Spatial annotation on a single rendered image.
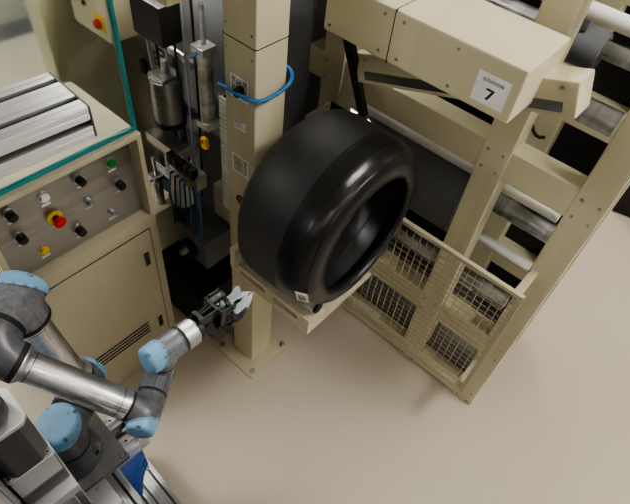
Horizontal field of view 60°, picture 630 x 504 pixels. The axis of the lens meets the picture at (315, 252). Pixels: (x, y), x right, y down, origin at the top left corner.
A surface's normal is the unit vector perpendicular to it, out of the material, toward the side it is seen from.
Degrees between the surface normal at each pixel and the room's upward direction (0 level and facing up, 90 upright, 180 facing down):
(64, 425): 7
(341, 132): 1
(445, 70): 90
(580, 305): 0
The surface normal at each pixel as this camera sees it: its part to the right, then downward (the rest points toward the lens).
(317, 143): -0.07, -0.49
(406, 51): -0.66, 0.53
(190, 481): 0.10, -0.65
